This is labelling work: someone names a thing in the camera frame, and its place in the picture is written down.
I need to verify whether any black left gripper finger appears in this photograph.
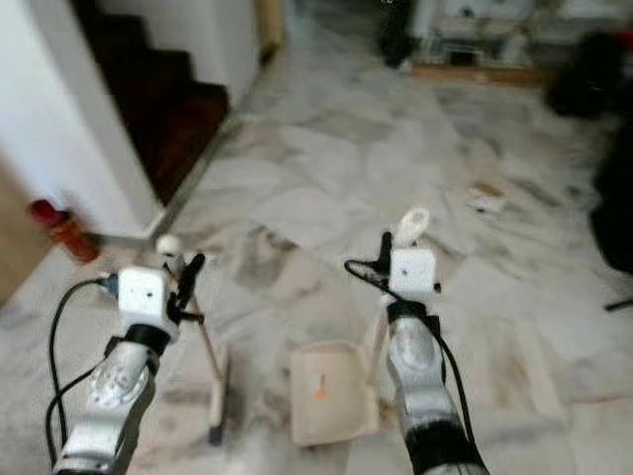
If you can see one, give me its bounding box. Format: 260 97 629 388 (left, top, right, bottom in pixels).
180 254 208 303

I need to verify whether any cream long-handled broom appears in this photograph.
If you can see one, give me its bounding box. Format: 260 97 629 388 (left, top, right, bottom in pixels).
155 234 231 447

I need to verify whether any cream long-handled dustpan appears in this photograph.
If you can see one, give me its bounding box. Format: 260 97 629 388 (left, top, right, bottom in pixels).
289 205 432 449

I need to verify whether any red bottle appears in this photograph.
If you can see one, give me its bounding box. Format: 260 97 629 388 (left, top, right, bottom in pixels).
27 197 103 265

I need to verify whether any dark wooden staircase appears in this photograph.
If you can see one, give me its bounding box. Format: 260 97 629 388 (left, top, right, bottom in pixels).
70 0 231 208

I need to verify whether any brown wooden door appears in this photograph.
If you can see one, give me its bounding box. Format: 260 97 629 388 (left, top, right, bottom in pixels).
0 151 43 306

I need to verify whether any long wooden plank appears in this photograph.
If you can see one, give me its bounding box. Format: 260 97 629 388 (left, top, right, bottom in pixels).
409 63 561 89

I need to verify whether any tall black object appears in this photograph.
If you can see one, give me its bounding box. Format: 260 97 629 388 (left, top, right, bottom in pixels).
376 0 417 69

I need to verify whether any sewing machine table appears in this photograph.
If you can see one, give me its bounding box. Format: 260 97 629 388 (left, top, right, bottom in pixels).
409 0 557 68

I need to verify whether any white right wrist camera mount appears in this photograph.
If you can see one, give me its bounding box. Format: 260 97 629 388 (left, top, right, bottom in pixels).
388 246 439 299

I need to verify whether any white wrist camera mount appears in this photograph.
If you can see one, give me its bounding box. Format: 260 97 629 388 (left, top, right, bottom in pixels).
118 266 172 333
388 246 439 299

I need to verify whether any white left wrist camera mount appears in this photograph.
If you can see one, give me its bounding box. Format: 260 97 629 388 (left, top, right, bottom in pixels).
118 266 172 333

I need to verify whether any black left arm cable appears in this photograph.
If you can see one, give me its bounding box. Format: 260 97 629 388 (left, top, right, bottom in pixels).
44 276 124 468

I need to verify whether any light wooden post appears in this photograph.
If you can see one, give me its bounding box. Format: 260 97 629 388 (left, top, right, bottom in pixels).
254 0 287 57

